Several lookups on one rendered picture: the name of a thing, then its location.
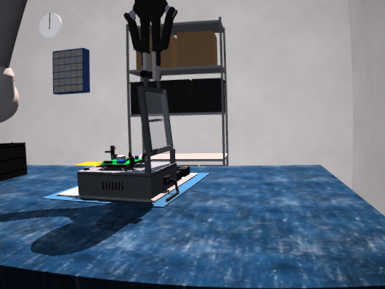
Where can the green circuit board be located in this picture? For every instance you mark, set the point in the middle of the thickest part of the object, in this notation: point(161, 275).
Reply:
point(120, 160)

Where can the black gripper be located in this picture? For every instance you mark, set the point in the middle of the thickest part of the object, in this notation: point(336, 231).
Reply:
point(151, 10)

